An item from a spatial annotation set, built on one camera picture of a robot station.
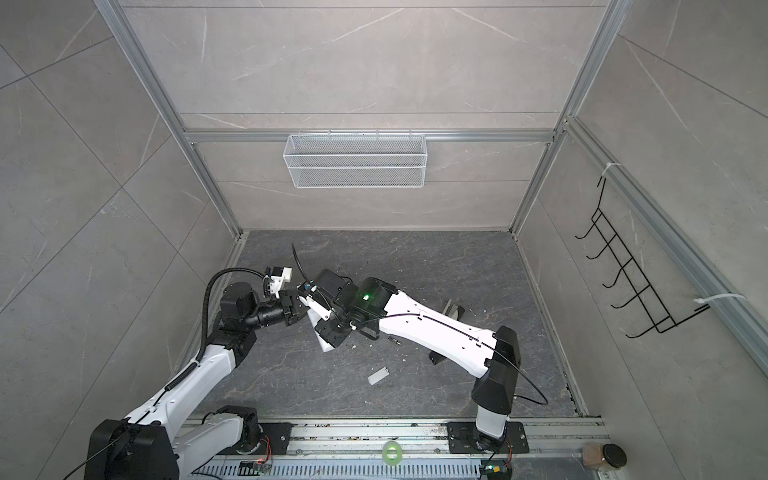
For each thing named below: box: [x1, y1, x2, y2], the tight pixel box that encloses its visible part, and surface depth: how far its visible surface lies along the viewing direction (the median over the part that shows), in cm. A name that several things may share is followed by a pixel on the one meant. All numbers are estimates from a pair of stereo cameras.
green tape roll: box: [382, 440, 403, 466], surface depth 73 cm
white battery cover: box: [367, 366, 390, 386], surface depth 85 cm
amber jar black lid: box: [582, 443, 628, 468], surface depth 65 cm
